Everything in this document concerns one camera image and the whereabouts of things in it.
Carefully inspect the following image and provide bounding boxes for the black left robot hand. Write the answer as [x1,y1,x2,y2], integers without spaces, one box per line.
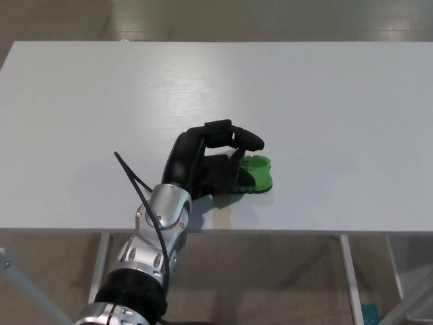
[161,118,266,199]

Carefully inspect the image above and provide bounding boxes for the green whiteboard eraser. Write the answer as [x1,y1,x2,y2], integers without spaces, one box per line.
[232,154,274,195]

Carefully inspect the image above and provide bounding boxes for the white metal table leg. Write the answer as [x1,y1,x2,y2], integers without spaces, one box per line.
[338,234,363,325]
[87,232,113,305]
[385,235,405,301]

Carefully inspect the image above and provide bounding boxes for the teal patterned object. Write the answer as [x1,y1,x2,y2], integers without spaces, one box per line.
[361,302,380,325]

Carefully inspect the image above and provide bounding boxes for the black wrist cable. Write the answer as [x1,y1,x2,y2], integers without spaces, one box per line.
[113,151,170,292]

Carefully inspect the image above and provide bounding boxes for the grey metal stand frame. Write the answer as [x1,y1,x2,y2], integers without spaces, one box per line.
[0,247,74,325]
[378,269,433,325]

